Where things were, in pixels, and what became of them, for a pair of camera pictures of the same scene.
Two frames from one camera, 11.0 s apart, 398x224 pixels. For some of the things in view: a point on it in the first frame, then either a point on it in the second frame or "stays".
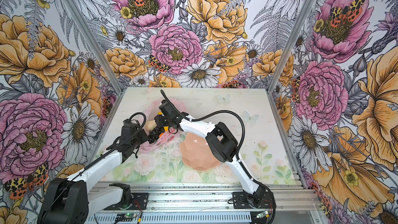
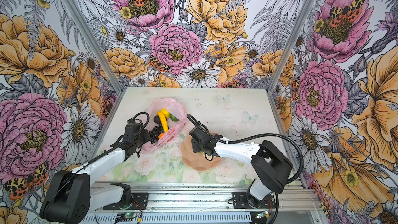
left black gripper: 144,138 stays
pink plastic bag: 150,110 stays
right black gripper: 159,120 to 195,148
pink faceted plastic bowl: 196,153 stays
